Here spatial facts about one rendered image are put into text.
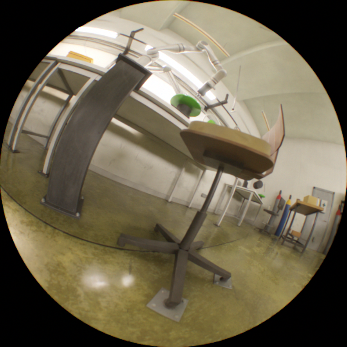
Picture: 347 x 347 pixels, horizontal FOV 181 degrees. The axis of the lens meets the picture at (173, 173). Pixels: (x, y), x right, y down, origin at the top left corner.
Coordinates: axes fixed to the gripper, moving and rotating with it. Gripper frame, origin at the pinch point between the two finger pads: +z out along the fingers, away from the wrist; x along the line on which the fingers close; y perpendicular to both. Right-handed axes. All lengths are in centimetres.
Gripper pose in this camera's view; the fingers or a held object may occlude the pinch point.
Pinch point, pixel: (195, 98)
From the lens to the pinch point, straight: 102.8
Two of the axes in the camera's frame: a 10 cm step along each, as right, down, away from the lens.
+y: 0.8, -8.2, 5.6
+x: -8.0, -3.9, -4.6
